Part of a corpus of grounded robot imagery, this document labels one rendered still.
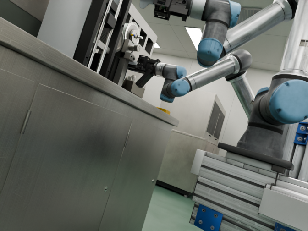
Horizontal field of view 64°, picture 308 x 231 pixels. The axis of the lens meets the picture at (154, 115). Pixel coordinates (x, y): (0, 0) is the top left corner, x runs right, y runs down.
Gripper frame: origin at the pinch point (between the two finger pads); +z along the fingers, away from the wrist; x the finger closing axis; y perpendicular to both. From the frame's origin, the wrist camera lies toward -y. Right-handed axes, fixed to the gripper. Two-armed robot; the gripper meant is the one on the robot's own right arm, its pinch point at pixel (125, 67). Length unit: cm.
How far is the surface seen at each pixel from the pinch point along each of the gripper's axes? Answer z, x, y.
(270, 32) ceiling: -51, -276, 171
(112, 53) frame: -15.2, 34.7, -4.7
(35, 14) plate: 31, 39, 6
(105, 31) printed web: 0.5, 24.5, 8.4
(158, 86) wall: 182, -444, 86
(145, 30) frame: 31, -60, 51
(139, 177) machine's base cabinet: -29, 2, -54
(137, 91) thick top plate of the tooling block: -5.8, -11.4, -10.3
